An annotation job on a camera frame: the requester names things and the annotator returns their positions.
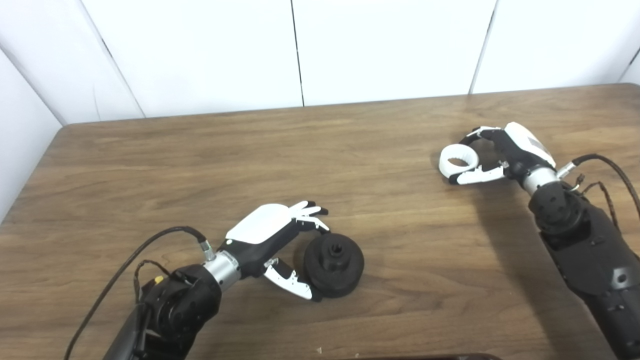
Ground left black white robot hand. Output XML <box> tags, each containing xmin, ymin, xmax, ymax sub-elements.
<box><xmin>224</xmin><ymin>200</ymin><xmax>331</xmax><ymax>303</ymax></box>

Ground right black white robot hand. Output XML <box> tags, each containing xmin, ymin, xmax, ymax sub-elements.
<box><xmin>448</xmin><ymin>121</ymin><xmax>557</xmax><ymax>186</ymax></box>

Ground white toothed ring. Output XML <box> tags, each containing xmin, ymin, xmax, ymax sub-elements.
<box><xmin>438</xmin><ymin>143</ymin><xmax>480</xmax><ymax>177</ymax></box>

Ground round black part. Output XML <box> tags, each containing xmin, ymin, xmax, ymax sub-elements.
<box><xmin>302</xmin><ymin>232</ymin><xmax>366</xmax><ymax>300</ymax></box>

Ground right thin dark wires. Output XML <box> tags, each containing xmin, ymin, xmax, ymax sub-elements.
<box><xmin>569</xmin><ymin>173</ymin><xmax>621</xmax><ymax>234</ymax></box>

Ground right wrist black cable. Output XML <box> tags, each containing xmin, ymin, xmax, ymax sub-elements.
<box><xmin>556</xmin><ymin>153</ymin><xmax>640</xmax><ymax>222</ymax></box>

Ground left thin wires yellow plug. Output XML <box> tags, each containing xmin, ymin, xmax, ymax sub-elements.
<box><xmin>132</xmin><ymin>259</ymin><xmax>194</xmax><ymax>304</ymax></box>

